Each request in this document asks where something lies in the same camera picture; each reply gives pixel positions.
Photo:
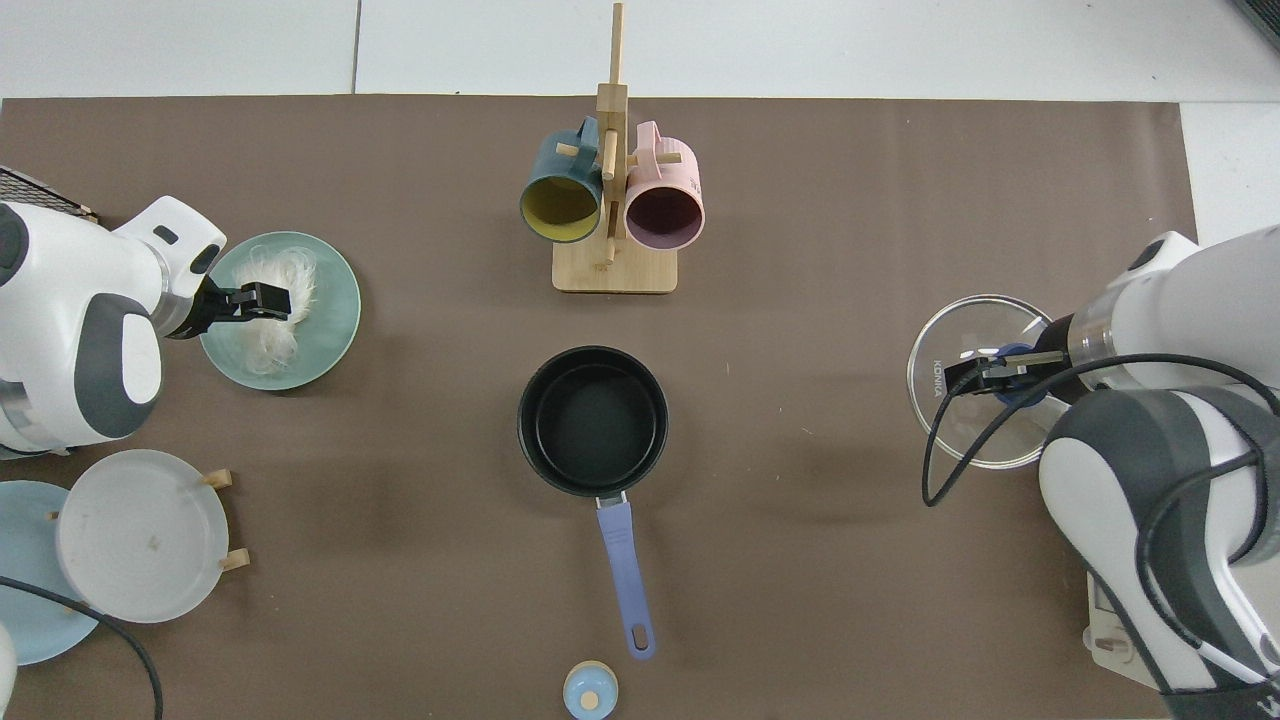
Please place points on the white vermicelli bundle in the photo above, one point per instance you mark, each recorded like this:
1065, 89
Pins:
265, 350

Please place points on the glass lid with blue knob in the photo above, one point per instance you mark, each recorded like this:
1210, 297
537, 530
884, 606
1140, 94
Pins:
960, 440

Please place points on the teal plate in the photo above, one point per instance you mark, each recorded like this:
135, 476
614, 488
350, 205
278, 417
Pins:
335, 300

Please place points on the wooden plate rack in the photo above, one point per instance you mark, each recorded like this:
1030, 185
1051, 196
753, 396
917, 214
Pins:
240, 560

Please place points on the grey plate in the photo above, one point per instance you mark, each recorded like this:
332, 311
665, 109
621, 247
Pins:
140, 535

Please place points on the light blue plate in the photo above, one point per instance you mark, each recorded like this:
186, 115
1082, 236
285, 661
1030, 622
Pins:
30, 600

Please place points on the brown table cloth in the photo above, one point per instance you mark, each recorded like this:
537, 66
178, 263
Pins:
400, 500

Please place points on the pale toaster oven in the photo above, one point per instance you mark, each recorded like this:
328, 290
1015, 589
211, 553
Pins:
1105, 640

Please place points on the dark teal cup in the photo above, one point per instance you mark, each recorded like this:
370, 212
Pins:
560, 200

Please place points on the wooden cup stand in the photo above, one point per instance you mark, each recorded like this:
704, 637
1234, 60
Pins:
615, 275

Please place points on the pink cup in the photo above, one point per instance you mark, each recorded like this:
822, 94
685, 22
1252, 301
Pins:
665, 215

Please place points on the small blue round thing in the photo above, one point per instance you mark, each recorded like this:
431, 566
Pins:
590, 690

